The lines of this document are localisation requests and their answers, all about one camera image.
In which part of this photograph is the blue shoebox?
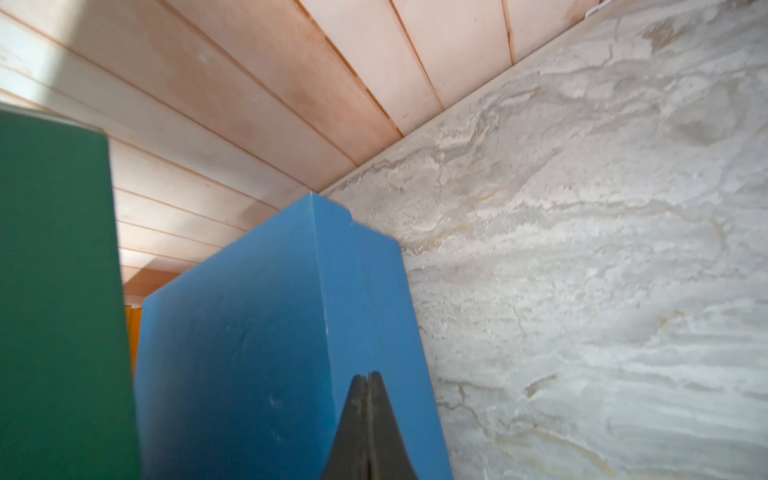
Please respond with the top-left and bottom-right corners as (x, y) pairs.
(134, 194), (452, 479)

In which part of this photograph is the green shoebox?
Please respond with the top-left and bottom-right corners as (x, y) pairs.
(1, 107), (141, 479)

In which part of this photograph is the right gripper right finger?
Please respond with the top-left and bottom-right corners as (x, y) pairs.
(367, 371), (417, 480)

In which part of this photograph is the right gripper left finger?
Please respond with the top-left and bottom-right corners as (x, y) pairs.
(320, 375), (370, 480)

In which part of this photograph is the orange shoebox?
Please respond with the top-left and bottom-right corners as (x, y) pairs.
(125, 306), (142, 375)

